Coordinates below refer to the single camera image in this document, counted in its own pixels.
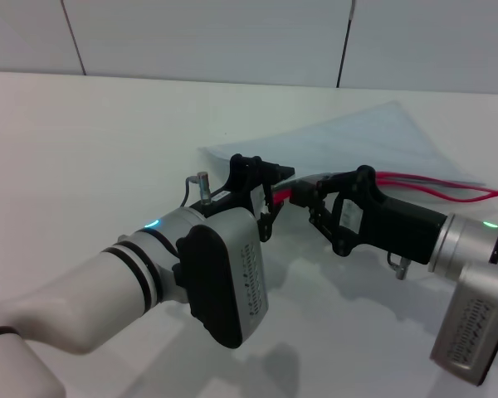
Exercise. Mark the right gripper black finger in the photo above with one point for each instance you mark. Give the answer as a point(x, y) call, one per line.
point(325, 221)
point(315, 191)

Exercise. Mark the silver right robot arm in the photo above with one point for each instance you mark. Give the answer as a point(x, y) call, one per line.
point(469, 244)

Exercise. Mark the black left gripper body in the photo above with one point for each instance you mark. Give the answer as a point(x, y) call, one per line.
point(240, 186)

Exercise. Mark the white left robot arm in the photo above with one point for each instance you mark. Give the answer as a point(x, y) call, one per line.
point(108, 290)

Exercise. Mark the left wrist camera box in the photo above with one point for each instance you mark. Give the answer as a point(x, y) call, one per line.
point(228, 273)

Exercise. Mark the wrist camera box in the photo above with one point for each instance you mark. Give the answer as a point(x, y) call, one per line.
point(473, 327)
point(228, 273)

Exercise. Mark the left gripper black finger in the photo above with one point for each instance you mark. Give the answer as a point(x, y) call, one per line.
point(278, 173)
point(269, 215)

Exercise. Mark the clear document bag red zip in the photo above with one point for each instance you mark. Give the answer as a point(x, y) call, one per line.
point(369, 141)

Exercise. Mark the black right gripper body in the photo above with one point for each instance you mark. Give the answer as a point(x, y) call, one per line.
point(382, 224)

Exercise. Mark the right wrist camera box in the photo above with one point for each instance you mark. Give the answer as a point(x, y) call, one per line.
point(473, 327)

